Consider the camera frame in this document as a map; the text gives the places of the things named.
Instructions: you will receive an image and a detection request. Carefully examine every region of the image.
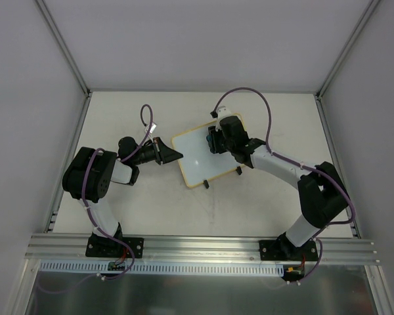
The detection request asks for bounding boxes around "white slotted cable duct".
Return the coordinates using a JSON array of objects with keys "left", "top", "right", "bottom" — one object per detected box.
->
[{"left": 39, "top": 260, "right": 284, "bottom": 278}]

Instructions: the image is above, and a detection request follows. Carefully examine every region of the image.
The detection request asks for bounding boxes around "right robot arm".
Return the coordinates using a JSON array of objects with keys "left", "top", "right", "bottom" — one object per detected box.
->
[{"left": 208, "top": 115, "right": 353, "bottom": 260}]

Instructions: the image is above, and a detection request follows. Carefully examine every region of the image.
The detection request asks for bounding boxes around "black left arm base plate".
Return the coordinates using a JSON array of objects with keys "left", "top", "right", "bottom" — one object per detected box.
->
[{"left": 85, "top": 234, "right": 144, "bottom": 259}]

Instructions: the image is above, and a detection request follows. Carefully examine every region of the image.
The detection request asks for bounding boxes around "left aluminium frame post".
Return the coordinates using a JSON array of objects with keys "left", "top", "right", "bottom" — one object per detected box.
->
[{"left": 33, "top": 0, "right": 91, "bottom": 96}]

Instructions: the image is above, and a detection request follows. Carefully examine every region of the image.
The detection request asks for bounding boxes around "aluminium mounting rail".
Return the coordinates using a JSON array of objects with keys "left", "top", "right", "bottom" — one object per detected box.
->
[{"left": 25, "top": 233, "right": 382, "bottom": 265}]

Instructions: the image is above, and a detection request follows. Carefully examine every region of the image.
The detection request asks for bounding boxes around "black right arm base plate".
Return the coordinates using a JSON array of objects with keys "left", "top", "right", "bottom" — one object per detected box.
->
[{"left": 258, "top": 240, "right": 319, "bottom": 262}]

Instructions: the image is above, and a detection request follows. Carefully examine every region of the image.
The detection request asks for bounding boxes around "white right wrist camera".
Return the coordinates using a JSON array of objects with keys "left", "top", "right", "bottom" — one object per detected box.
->
[{"left": 210, "top": 105, "right": 232, "bottom": 125}]

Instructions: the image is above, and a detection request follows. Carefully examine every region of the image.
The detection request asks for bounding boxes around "yellow framed whiteboard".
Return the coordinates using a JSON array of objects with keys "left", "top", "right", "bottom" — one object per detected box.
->
[{"left": 171, "top": 120, "right": 244, "bottom": 188}]

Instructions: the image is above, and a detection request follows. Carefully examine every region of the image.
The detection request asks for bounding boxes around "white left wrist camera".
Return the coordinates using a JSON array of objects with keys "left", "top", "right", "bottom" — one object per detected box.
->
[{"left": 145, "top": 122, "right": 157, "bottom": 133}]

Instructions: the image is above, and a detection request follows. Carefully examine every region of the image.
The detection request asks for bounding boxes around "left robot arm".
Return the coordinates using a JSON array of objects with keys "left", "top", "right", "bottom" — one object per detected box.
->
[{"left": 62, "top": 136, "right": 183, "bottom": 257}]

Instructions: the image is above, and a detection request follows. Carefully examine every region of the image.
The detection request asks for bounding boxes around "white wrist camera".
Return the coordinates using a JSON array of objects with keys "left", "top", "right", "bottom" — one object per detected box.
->
[
  {"left": 145, "top": 122, "right": 157, "bottom": 133},
  {"left": 210, "top": 105, "right": 232, "bottom": 125}
]

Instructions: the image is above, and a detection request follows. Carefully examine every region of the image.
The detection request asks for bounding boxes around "right aluminium frame post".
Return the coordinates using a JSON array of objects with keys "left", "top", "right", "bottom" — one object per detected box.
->
[{"left": 315, "top": 0, "right": 382, "bottom": 100}]

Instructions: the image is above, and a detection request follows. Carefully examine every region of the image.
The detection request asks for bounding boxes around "blue black whiteboard eraser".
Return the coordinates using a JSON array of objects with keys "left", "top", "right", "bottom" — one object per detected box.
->
[{"left": 206, "top": 126, "right": 217, "bottom": 154}]

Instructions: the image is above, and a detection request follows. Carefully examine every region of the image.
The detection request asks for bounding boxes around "aluminium frame post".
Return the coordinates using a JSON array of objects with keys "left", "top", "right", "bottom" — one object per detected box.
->
[
  {"left": 315, "top": 0, "right": 382, "bottom": 100},
  {"left": 33, "top": 0, "right": 91, "bottom": 96}
]

